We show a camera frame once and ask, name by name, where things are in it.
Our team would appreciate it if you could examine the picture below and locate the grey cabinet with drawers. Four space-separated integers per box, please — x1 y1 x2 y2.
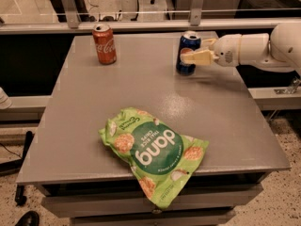
17 34 289 226

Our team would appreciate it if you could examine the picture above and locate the orange Coca-Cola can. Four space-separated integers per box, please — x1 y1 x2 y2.
92 24 117 65

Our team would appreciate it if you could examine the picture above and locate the blue Pepsi can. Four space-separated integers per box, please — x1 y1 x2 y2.
176 31 201 75

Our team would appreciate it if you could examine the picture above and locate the black shoe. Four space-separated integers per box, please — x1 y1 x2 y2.
15 211 40 226

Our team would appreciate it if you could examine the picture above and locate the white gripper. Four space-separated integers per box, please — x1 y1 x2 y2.
180 33 271 68

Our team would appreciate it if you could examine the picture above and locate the green rice chip bag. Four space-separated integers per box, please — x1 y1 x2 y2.
99 107 209 209

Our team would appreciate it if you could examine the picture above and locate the metal railing frame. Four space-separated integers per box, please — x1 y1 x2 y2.
0 0 301 36

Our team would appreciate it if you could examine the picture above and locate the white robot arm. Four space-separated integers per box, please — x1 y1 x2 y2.
180 23 301 74

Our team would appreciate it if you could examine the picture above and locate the white cup edge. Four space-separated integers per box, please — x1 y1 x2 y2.
0 87 12 109

